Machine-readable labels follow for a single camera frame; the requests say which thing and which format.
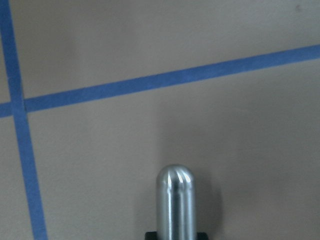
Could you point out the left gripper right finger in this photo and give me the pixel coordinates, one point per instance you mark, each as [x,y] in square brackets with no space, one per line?
[201,236]

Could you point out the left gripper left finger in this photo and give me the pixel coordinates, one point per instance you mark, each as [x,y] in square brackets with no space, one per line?
[151,235]

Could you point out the steel muddler black tip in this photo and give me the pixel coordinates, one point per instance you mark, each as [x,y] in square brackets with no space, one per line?
[175,204]

